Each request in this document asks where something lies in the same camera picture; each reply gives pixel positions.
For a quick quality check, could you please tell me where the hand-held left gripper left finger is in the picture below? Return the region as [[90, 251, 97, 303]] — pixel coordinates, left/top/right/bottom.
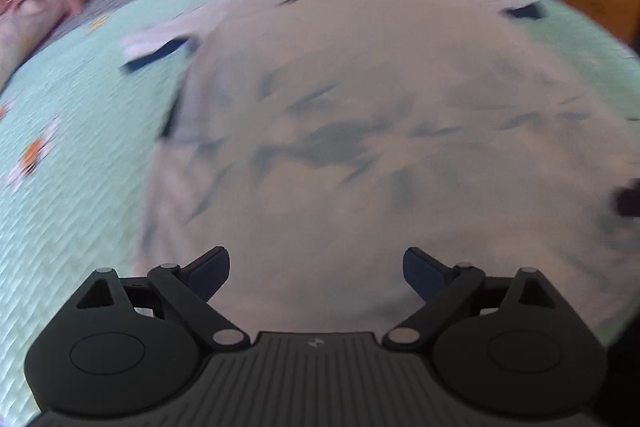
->
[[75, 247, 251, 353]]

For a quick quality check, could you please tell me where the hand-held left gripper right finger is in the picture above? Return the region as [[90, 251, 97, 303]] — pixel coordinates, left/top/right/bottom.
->
[[382, 247, 558, 353]]

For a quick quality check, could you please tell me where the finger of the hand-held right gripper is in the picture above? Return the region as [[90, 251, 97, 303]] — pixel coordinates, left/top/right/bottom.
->
[[615, 179, 640, 219]]

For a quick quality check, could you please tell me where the white shirt with navy trim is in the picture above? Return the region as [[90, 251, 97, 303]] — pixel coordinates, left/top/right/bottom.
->
[[120, 0, 640, 348]]

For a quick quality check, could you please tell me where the green quilted bee blanket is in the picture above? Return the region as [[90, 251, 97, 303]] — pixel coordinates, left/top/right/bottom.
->
[[0, 0, 640, 427]]

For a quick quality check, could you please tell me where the pink folded quilt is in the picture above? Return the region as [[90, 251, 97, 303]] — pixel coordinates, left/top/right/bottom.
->
[[0, 0, 86, 92]]

